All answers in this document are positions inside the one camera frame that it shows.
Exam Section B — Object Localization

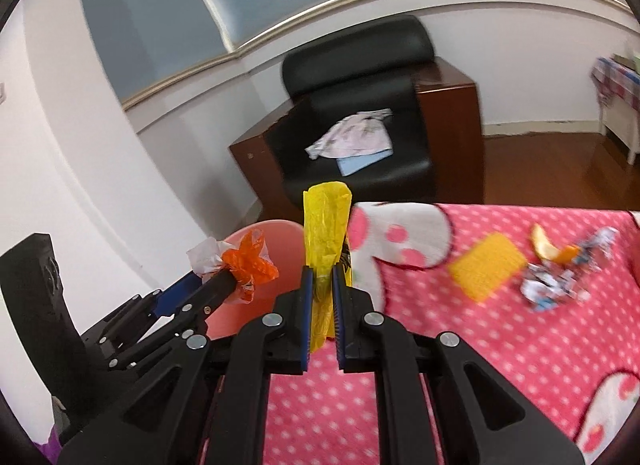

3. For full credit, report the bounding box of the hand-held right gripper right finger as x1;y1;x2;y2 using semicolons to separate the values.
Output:
331;263;586;465

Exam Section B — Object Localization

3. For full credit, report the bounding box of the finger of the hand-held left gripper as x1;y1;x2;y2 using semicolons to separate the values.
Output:
115;269;210;327
107;267;238;372

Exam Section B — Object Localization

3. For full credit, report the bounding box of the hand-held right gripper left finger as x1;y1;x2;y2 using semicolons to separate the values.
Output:
57;265;316;465

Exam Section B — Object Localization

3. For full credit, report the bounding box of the white printed paper wrapper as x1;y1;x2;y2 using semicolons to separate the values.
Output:
186;238;234;277

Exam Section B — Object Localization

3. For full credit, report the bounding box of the orange plastic bag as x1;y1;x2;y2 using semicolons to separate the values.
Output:
221;228;280;305

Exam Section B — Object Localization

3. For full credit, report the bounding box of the pink plastic bin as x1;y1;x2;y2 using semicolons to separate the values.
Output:
204;218;307;342

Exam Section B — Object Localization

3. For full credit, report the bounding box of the yellow plastic bag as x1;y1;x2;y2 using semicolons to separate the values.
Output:
303;182;352;354

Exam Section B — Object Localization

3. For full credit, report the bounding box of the pink polka dot blanket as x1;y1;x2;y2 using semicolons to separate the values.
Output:
197;201;640;465

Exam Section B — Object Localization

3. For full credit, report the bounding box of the light blue cloth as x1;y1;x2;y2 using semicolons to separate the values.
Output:
336;148;394;177

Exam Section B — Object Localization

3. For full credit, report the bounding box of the yellow foam fruit net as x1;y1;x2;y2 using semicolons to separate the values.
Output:
448;233;529;304

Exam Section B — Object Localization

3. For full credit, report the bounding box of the floral cloth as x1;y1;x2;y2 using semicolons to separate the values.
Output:
305;108;395;161

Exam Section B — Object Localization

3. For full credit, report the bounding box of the printed snack wrapper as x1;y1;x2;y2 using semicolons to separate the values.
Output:
520;265;592;314

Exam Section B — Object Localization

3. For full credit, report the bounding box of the orange fruit peel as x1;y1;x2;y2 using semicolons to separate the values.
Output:
530;223;582;264

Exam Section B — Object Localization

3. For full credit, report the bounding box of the black leather armchair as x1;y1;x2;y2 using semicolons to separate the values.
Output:
229;14;485;226

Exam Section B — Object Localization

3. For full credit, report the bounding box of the silver crumpled wrapper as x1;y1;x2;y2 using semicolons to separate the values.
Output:
575;227;621;272

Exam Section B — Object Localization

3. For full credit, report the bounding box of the white side table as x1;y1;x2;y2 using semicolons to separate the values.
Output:
599;95;640;166

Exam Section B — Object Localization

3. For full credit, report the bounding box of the checked tablecloth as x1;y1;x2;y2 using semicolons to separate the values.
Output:
591;56;640;112

